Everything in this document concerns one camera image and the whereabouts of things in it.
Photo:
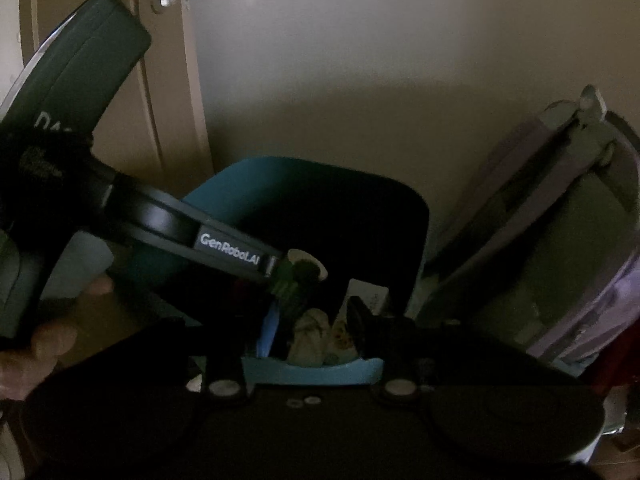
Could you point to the white cardboard box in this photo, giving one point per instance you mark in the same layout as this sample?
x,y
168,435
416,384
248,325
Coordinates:
x,y
367,296

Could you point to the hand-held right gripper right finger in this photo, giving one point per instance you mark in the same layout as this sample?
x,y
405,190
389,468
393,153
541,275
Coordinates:
x,y
395,350

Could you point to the yellow wrapper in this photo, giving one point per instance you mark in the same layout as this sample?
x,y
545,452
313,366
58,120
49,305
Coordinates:
x,y
342,341

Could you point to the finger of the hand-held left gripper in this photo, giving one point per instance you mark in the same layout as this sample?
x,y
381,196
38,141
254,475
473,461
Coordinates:
x,y
287,287

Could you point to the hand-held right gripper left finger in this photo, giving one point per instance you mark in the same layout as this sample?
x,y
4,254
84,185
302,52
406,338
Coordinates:
x,y
270,330

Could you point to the metal door lock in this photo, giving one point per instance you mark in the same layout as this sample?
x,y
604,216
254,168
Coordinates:
x,y
164,2

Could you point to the grey lavender suitcase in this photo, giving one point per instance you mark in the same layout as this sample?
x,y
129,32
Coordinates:
x,y
550,240

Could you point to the beige door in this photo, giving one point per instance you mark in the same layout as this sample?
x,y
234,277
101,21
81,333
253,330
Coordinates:
x,y
170,110

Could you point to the blue trash bin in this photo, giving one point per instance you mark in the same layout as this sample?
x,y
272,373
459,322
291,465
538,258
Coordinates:
x,y
310,210

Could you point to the person's left hand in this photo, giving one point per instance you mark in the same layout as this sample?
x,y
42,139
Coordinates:
x,y
47,345

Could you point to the small white green cup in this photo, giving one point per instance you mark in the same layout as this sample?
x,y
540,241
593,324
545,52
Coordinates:
x,y
299,254

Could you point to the grey paper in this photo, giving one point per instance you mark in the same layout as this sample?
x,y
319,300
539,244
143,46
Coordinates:
x,y
310,340

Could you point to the pink plastic tub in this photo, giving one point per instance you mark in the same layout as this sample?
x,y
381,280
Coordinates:
x,y
617,357

